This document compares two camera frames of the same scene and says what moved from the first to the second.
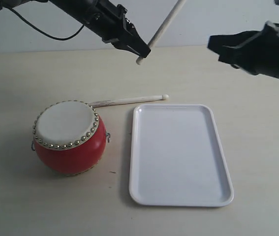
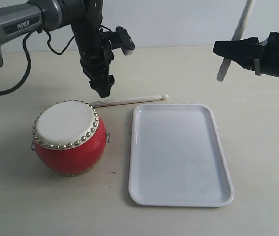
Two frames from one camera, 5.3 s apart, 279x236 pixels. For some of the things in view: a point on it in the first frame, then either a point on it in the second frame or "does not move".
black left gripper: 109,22 → 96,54
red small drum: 70,137 does not move
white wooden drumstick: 99,103 does not move
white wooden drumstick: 163,27 → 226,63
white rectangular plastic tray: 177,157 does not move
